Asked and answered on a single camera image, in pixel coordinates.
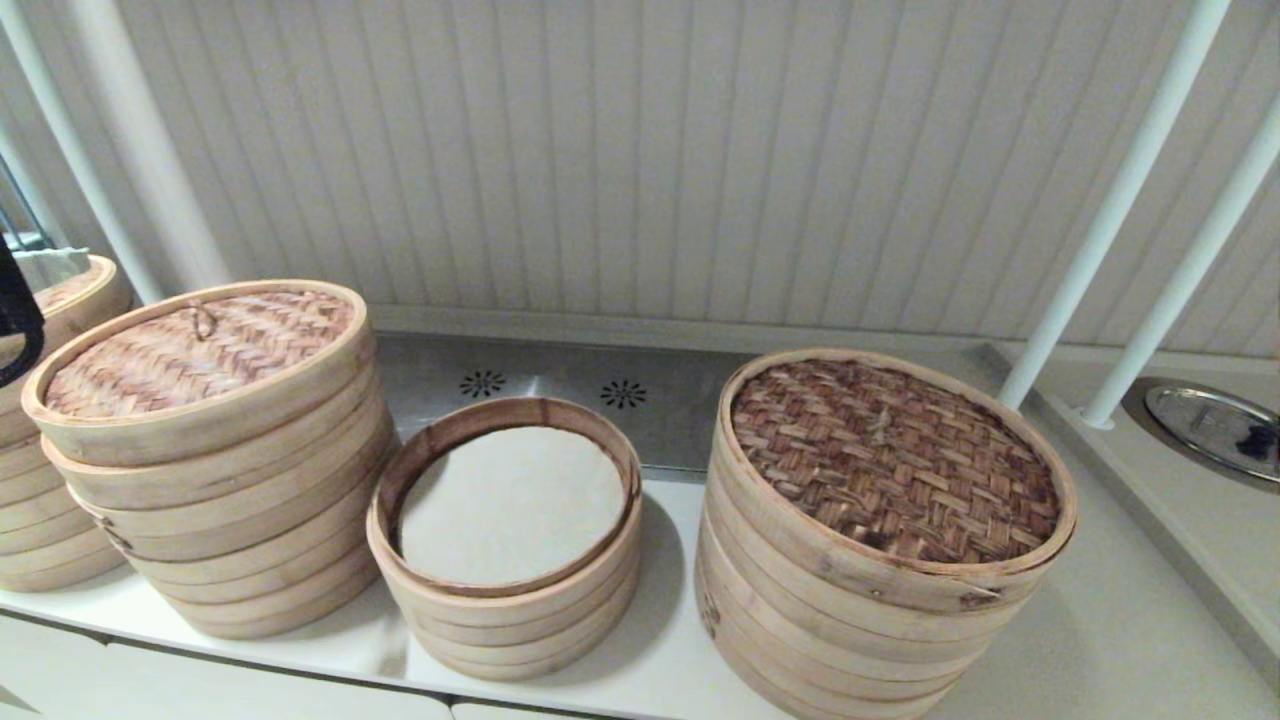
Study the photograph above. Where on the small woven bamboo steamer lid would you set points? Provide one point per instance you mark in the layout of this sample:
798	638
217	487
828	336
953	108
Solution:
200	350

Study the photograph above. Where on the thick white post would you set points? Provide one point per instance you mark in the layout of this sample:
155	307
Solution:
150	150

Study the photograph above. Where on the white metal pole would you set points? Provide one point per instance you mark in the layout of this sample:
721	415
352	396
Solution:
1170	300
85	180
1100	220
35	195

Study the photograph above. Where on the steel panel with flower holes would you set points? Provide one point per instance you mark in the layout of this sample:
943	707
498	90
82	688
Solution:
550	370

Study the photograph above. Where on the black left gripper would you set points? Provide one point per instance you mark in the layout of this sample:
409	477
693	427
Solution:
10	300

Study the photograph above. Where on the large bamboo steamer stack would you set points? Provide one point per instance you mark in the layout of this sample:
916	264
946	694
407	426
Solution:
830	650

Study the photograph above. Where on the large dark woven steamer lid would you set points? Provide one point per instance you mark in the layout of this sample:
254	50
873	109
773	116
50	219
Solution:
890	460

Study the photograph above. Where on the small bamboo steamer stack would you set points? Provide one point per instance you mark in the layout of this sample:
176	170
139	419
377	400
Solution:
500	630

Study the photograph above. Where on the round metal plate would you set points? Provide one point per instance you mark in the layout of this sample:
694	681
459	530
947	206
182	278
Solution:
1200	420

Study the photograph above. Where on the white round steamer liner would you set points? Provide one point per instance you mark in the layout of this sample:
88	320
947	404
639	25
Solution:
510	510

